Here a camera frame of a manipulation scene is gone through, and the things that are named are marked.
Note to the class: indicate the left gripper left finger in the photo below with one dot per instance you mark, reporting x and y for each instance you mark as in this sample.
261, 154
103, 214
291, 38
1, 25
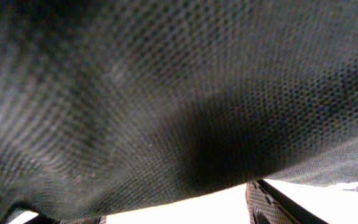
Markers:
47, 220

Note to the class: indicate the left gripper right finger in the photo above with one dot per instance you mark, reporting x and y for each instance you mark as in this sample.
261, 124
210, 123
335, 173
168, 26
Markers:
267, 205

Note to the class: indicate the black sports shirt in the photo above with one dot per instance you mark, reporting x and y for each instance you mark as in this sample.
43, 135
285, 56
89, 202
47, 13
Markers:
112, 106

